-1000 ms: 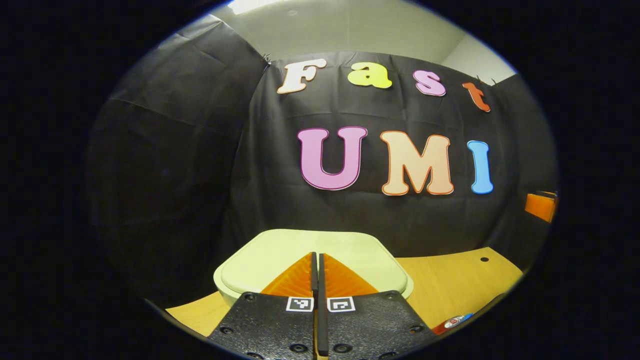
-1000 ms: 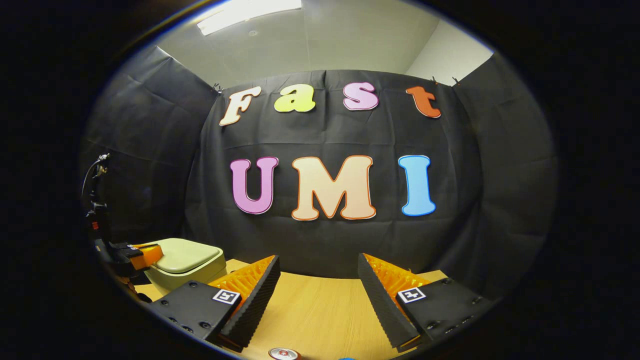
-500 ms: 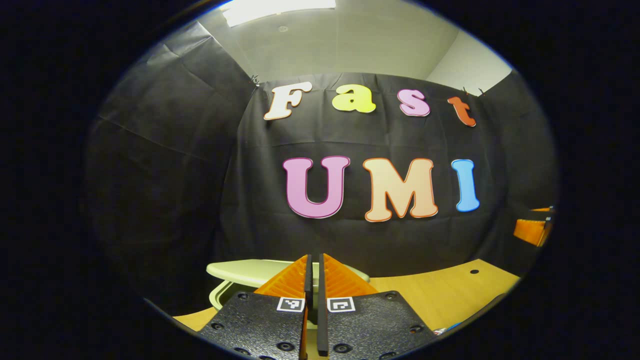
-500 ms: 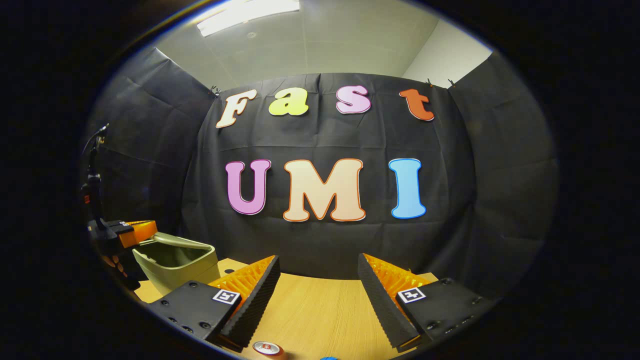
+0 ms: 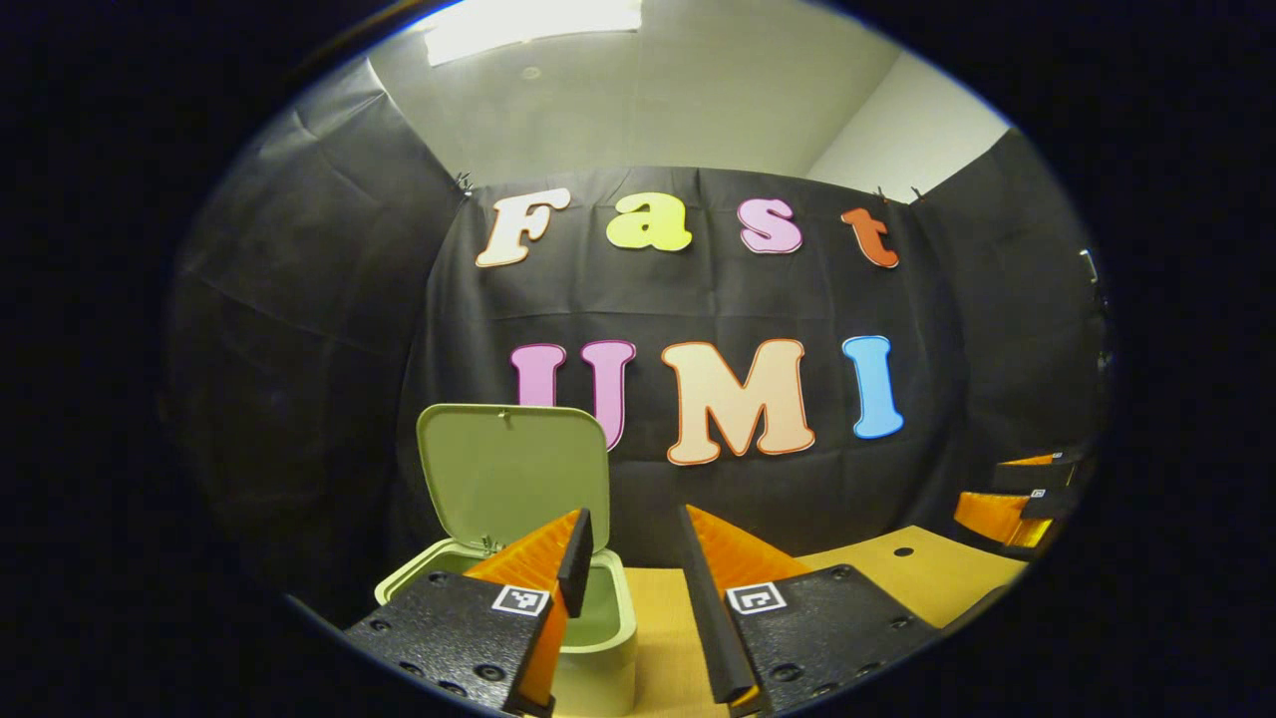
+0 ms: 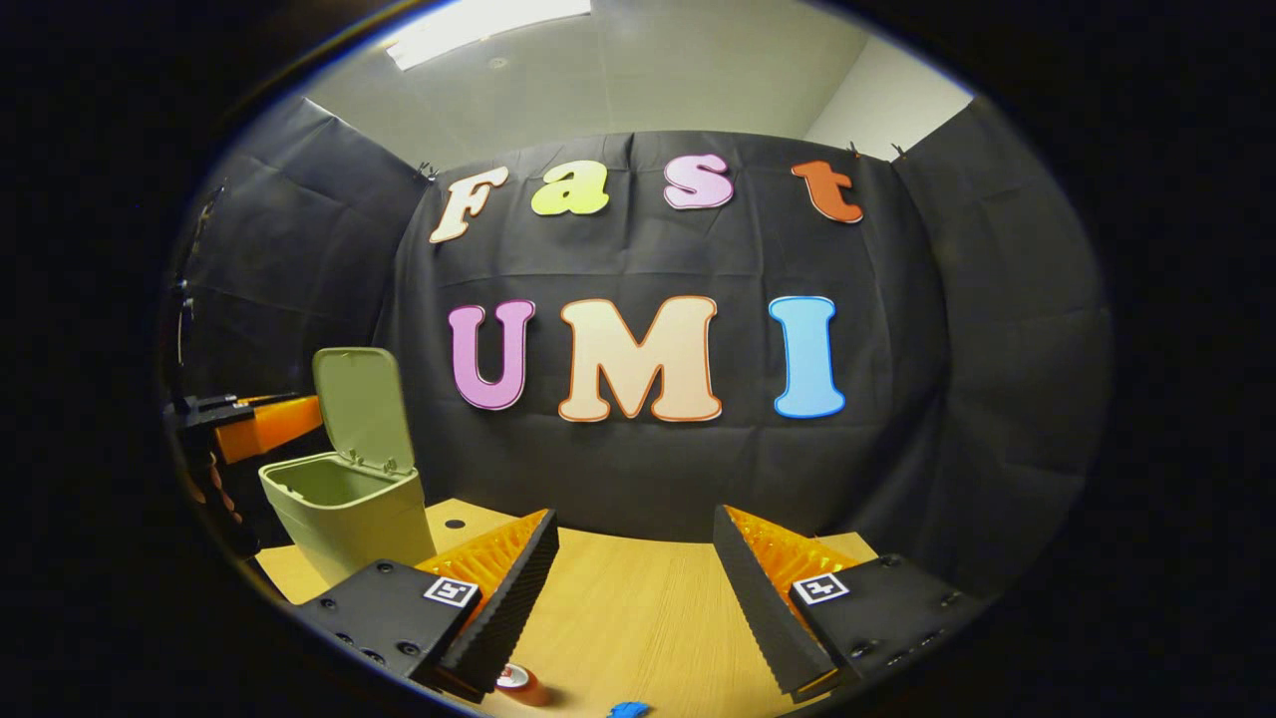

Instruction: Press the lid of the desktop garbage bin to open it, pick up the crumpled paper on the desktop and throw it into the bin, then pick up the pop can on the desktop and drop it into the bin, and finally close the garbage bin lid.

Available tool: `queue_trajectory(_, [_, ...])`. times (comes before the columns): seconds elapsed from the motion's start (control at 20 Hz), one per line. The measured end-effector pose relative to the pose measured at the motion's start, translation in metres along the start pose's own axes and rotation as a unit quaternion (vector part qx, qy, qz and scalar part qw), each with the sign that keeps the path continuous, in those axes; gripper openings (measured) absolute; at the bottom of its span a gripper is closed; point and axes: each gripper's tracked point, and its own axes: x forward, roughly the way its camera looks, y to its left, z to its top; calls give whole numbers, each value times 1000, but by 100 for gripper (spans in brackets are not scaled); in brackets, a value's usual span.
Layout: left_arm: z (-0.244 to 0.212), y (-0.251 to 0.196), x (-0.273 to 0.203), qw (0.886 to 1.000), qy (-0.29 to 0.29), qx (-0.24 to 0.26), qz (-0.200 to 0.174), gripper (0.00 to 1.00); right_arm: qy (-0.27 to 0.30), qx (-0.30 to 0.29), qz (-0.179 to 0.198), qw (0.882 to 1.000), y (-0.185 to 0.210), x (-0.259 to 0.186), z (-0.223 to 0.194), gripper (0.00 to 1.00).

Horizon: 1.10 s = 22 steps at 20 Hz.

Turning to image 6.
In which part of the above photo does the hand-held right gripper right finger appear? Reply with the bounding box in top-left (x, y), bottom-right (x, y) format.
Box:
top-left (712, 505), bottom-right (988, 704)

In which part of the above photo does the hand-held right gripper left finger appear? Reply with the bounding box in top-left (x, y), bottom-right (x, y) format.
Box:
top-left (282, 509), bottom-right (560, 699)

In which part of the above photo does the red pop can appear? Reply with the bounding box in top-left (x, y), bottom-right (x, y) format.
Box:
top-left (493, 663), bottom-right (551, 709)

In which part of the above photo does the pale green garbage bin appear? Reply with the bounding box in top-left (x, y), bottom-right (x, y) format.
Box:
top-left (258, 346), bottom-right (438, 587)

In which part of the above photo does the wooden desktop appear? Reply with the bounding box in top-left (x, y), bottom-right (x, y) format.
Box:
top-left (254, 499), bottom-right (878, 717)

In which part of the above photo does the black backdrop cloth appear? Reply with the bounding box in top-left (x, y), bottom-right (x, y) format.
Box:
top-left (164, 95), bottom-right (1117, 599)

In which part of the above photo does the rectangular ceiling light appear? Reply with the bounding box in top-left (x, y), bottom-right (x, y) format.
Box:
top-left (384, 0), bottom-right (592, 71)

